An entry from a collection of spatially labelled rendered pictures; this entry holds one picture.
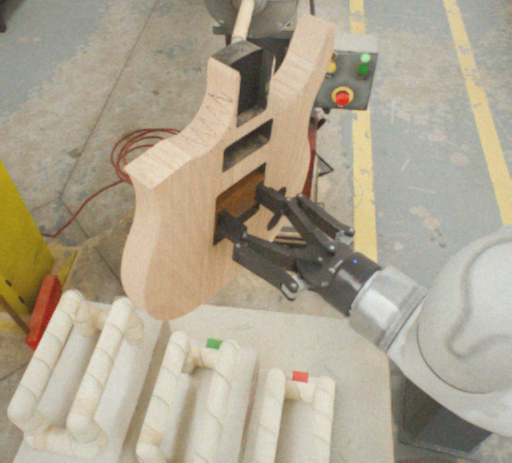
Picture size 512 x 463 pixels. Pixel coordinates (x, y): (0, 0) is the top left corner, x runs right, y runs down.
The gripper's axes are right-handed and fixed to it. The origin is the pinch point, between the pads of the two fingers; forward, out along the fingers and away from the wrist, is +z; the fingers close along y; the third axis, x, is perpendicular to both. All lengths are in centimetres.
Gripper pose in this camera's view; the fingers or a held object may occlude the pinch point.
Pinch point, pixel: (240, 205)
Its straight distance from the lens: 68.6
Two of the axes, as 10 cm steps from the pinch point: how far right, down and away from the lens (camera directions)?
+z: -7.5, -5.2, 4.0
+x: 1.0, -6.9, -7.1
